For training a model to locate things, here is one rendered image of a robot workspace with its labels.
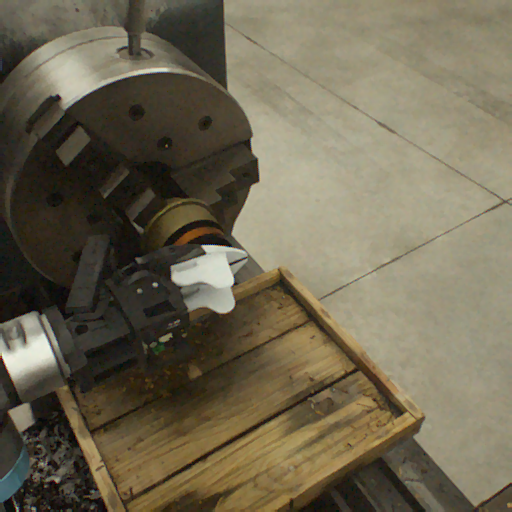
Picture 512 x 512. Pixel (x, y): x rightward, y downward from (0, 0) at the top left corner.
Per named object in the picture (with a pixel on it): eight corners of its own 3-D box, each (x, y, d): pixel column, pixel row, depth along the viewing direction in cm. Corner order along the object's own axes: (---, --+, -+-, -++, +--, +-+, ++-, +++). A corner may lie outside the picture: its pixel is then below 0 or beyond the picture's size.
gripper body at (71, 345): (199, 352, 60) (82, 408, 56) (164, 298, 66) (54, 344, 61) (194, 302, 55) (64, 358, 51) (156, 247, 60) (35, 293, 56)
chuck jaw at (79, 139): (107, 185, 73) (27, 130, 64) (135, 155, 72) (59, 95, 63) (145, 236, 66) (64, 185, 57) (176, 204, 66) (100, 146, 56)
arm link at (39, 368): (9, 361, 60) (-18, 306, 54) (56, 341, 62) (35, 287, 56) (30, 419, 55) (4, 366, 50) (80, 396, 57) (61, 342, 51)
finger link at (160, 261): (209, 275, 63) (132, 307, 60) (201, 265, 64) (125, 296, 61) (206, 243, 60) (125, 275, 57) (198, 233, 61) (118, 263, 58)
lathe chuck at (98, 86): (4, 279, 81) (-34, 43, 61) (211, 230, 96) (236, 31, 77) (24, 324, 75) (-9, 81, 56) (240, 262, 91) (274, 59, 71)
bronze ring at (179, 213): (124, 200, 65) (161, 249, 60) (200, 174, 69) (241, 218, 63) (135, 261, 72) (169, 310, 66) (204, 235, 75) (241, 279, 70)
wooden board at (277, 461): (53, 387, 79) (46, 369, 76) (283, 281, 92) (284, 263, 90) (150, 609, 60) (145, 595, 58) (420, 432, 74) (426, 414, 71)
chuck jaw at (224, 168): (156, 157, 74) (238, 123, 78) (164, 188, 78) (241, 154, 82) (198, 205, 68) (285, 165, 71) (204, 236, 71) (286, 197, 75)
